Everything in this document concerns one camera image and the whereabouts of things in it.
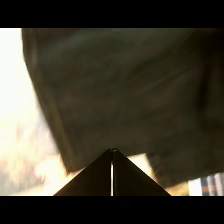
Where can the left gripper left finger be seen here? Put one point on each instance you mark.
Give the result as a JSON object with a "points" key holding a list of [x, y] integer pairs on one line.
{"points": [[95, 180]]}

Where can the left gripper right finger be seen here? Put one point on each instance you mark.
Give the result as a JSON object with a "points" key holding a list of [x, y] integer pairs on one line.
{"points": [[133, 180]]}

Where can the black trousers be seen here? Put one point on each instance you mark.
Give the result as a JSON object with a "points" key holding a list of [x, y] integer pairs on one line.
{"points": [[126, 90]]}

